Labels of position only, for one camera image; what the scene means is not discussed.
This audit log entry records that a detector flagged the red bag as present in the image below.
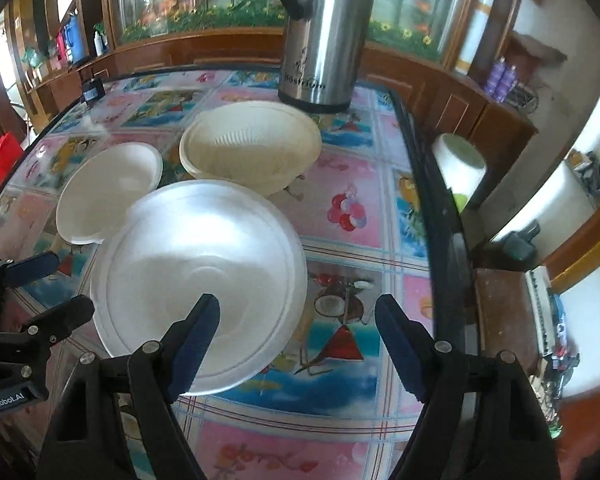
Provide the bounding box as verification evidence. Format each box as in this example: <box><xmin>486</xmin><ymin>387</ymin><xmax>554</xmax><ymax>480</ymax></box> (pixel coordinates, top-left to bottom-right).
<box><xmin>0</xmin><ymin>132</ymin><xmax>25</xmax><ymax>206</ymax></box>

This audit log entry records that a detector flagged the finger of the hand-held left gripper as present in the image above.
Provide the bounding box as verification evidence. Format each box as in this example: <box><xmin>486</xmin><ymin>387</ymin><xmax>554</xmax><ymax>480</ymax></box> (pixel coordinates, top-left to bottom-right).
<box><xmin>0</xmin><ymin>251</ymin><xmax>62</xmax><ymax>291</ymax></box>
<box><xmin>0</xmin><ymin>295</ymin><xmax>96</xmax><ymax>348</ymax></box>

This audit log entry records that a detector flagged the dark green power tool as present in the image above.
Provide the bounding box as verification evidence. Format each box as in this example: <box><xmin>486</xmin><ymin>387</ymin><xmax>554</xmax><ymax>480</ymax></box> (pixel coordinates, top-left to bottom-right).
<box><xmin>502</xmin><ymin>220</ymin><xmax>541</xmax><ymax>261</ymax></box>

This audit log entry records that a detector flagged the small black display device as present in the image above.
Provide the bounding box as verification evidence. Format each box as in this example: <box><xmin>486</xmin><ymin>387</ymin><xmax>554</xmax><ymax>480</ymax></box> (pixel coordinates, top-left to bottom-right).
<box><xmin>81</xmin><ymin>72</ymin><xmax>106</xmax><ymax>106</ymax></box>

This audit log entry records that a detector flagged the blue plastic container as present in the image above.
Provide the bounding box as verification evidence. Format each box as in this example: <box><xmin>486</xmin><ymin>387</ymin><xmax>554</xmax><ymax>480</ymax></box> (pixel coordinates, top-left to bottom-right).
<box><xmin>62</xmin><ymin>12</ymin><xmax>88</xmax><ymax>66</ymax></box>

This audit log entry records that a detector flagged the stainless steel thermos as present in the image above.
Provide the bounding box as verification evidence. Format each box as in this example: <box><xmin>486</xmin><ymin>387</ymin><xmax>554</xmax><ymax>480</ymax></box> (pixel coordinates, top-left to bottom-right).
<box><xmin>274</xmin><ymin>0</ymin><xmax>377</xmax><ymax>114</ymax></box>

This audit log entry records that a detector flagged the dark cloth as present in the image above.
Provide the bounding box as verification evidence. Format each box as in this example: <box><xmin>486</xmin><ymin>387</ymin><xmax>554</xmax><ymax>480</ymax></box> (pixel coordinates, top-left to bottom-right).
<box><xmin>570</xmin><ymin>150</ymin><xmax>600</xmax><ymax>196</ymax></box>

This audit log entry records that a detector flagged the cream ridged bowl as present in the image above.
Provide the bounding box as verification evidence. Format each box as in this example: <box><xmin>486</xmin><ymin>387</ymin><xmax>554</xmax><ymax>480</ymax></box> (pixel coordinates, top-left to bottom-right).
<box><xmin>179</xmin><ymin>101</ymin><xmax>323</xmax><ymax>197</ymax></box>

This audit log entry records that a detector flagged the purple spray can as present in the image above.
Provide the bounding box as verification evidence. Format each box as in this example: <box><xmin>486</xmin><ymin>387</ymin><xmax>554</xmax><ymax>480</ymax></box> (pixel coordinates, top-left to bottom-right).
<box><xmin>485</xmin><ymin>57</ymin><xmax>506</xmax><ymax>98</ymax></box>
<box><xmin>500</xmin><ymin>65</ymin><xmax>518</xmax><ymax>101</ymax></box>

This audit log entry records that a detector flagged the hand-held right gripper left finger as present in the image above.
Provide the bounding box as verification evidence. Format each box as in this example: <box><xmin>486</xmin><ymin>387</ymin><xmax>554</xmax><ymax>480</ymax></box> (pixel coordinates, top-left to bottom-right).
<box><xmin>36</xmin><ymin>293</ymin><xmax>222</xmax><ymax>480</ymax></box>

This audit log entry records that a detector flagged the wire rack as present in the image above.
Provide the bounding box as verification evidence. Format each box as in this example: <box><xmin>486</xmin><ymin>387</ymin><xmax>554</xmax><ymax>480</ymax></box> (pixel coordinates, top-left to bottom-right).
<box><xmin>510</xmin><ymin>82</ymin><xmax>538</xmax><ymax>113</ymax></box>

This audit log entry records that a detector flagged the printed plastic tablecloth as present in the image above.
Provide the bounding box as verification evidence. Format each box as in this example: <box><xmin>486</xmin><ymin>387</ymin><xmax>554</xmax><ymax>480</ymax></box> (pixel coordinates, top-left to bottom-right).
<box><xmin>0</xmin><ymin>67</ymin><xmax>436</xmax><ymax>480</ymax></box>

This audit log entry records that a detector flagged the white plastic bucket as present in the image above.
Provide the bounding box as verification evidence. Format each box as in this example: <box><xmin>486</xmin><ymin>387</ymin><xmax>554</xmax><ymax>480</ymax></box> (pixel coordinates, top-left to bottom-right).
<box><xmin>432</xmin><ymin>132</ymin><xmax>488</xmax><ymax>201</ymax></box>

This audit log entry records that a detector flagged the white paper bowl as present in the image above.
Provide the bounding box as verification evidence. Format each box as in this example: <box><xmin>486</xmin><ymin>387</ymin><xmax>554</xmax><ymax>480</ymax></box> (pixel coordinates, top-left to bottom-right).
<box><xmin>90</xmin><ymin>179</ymin><xmax>308</xmax><ymax>395</ymax></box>
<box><xmin>56</xmin><ymin>142</ymin><xmax>164</xmax><ymax>246</ymax></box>

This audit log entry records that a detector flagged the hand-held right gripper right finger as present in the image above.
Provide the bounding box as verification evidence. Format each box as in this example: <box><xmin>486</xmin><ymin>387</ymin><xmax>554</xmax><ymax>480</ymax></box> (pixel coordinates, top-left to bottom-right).
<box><xmin>374</xmin><ymin>294</ymin><xmax>563</xmax><ymax>480</ymax></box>

